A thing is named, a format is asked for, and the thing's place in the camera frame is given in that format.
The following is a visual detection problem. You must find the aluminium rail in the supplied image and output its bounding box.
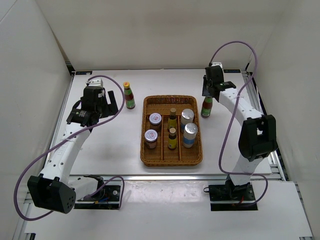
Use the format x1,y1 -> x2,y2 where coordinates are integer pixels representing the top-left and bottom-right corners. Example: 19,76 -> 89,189
243,71 -> 289,181
24,173 -> 273,201

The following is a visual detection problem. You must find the small yellow bottle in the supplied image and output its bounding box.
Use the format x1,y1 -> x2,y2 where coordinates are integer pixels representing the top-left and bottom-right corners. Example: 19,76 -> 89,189
167,107 -> 177,131
168,127 -> 177,150

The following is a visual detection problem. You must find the red sauce bottle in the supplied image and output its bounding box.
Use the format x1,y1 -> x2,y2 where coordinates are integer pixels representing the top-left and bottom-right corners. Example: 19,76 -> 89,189
123,81 -> 136,110
200,96 -> 213,118

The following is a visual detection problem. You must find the left black table label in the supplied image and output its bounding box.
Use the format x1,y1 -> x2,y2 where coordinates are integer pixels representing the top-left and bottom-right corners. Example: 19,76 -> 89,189
75,71 -> 93,76

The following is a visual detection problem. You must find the black table label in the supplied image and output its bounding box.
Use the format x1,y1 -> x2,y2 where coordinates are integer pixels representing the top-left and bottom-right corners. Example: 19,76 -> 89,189
223,69 -> 241,74
75,71 -> 93,76

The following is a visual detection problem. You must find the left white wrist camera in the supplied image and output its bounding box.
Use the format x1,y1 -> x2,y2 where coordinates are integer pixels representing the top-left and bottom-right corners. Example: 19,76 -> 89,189
86,78 -> 104,88

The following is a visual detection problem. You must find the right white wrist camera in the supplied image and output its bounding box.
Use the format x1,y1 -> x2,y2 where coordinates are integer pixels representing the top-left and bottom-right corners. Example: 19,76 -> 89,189
208,62 -> 223,69

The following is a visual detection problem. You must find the silver-lid bead jar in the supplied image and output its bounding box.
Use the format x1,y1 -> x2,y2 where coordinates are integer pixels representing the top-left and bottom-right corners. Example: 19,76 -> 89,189
180,108 -> 195,133
182,123 -> 198,148

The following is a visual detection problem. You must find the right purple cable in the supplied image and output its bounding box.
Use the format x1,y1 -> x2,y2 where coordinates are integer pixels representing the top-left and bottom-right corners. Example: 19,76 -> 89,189
208,41 -> 270,208

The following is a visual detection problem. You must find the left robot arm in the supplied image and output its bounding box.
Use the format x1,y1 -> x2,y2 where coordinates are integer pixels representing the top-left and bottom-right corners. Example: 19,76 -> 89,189
27,82 -> 118,214

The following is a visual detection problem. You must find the right side aluminium rail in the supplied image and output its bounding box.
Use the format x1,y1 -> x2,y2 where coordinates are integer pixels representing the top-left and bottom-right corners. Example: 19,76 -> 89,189
243,71 -> 289,181

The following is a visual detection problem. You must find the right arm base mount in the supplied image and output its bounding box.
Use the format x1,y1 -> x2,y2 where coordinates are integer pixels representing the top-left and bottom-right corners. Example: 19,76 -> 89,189
203,183 -> 258,212

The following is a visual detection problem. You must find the right black table label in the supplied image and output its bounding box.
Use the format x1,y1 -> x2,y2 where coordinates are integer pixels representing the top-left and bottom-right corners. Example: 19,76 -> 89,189
223,69 -> 241,74

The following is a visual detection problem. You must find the white-lid brown jar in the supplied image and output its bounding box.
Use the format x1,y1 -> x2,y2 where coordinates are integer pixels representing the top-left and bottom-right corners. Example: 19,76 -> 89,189
144,129 -> 158,149
149,112 -> 162,132

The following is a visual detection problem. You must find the wicker divided tray basket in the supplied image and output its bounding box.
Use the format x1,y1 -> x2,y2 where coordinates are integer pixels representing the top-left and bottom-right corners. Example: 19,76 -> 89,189
140,95 -> 203,167

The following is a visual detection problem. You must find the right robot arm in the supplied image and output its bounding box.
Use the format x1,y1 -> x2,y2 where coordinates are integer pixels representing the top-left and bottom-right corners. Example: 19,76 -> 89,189
202,65 -> 278,200

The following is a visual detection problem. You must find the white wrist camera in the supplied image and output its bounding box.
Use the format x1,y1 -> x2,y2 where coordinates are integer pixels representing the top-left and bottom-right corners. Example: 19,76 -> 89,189
86,78 -> 104,88
208,62 -> 223,69

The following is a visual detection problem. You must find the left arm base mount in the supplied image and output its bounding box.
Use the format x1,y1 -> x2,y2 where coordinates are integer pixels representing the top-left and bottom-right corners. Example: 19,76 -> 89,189
68,174 -> 125,210

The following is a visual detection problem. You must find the aluminium front rail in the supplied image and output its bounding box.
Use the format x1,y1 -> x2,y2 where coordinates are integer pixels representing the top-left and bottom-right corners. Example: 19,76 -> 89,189
24,173 -> 273,201

